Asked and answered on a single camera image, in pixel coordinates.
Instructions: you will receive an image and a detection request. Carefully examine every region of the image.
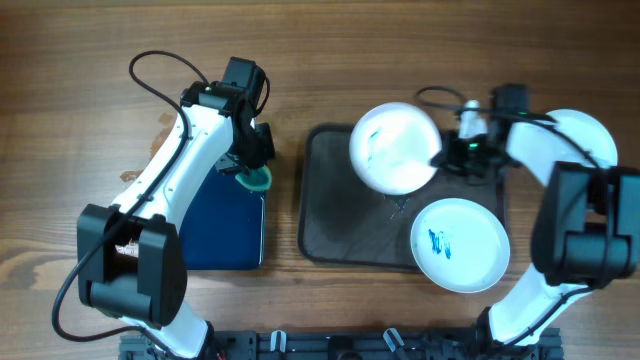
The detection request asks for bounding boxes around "green sponge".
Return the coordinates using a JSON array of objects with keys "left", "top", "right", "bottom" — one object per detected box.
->
[{"left": 235, "top": 166, "right": 273, "bottom": 192}]

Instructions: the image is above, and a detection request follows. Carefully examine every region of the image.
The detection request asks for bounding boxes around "white plate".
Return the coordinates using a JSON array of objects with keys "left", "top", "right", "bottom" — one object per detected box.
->
[
  {"left": 349, "top": 102, "right": 442, "bottom": 195},
  {"left": 409, "top": 198, "right": 511, "bottom": 294},
  {"left": 548, "top": 109, "right": 618, "bottom": 167}
]

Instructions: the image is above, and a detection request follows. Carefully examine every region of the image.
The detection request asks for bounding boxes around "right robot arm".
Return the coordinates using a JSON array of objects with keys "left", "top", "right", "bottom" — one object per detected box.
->
[{"left": 418, "top": 84, "right": 639, "bottom": 360}]

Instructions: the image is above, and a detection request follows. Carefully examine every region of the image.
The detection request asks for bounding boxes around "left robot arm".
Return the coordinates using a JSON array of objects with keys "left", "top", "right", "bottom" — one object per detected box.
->
[{"left": 66, "top": 57, "right": 275, "bottom": 359}]

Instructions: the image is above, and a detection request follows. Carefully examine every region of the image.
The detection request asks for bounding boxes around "blue water tray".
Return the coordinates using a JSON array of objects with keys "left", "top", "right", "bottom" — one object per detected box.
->
[{"left": 179, "top": 169, "right": 266, "bottom": 271}]

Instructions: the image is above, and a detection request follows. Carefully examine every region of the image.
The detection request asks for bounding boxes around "dark brown serving tray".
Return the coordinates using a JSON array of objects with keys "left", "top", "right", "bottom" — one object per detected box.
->
[{"left": 297, "top": 124, "right": 506, "bottom": 273}]

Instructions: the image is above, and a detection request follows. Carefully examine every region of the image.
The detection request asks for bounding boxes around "right black cable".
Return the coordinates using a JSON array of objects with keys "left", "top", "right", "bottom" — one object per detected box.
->
[{"left": 415, "top": 85, "right": 611, "bottom": 346}]

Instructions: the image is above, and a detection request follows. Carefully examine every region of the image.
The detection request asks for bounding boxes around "black cable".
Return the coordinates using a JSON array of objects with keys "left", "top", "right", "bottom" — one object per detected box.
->
[
  {"left": 51, "top": 49, "right": 211, "bottom": 344},
  {"left": 415, "top": 85, "right": 611, "bottom": 346}
]

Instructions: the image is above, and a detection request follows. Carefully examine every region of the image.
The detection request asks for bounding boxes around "left black cable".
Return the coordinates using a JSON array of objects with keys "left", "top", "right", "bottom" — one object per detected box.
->
[{"left": 51, "top": 49, "right": 211, "bottom": 344}]

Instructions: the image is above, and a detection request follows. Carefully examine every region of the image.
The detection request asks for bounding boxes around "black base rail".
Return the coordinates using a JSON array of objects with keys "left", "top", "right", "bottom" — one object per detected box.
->
[{"left": 118, "top": 328, "right": 565, "bottom": 360}]

